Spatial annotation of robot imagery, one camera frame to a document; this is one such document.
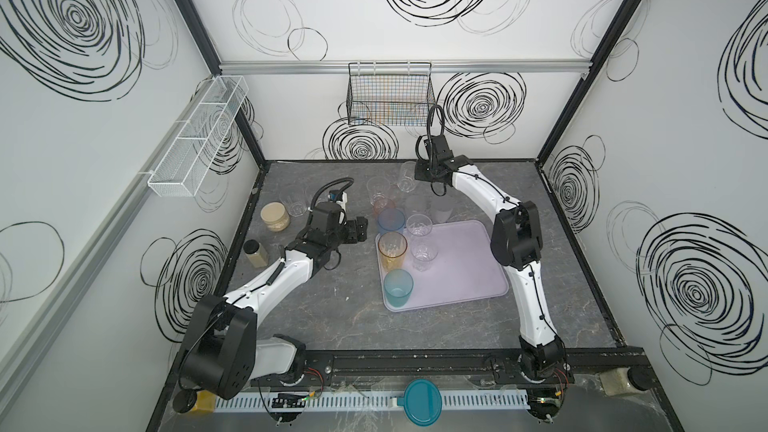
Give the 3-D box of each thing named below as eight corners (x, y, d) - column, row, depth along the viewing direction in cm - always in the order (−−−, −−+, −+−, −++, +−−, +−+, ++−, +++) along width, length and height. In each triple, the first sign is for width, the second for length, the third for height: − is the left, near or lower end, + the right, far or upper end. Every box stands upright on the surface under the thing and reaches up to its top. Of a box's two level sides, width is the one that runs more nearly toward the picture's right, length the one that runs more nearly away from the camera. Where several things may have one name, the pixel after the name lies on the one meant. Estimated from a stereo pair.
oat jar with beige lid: (264, 232, 102) (256, 220, 96) (270, 214, 107) (263, 201, 101) (287, 232, 102) (280, 220, 96) (291, 214, 107) (286, 201, 101)
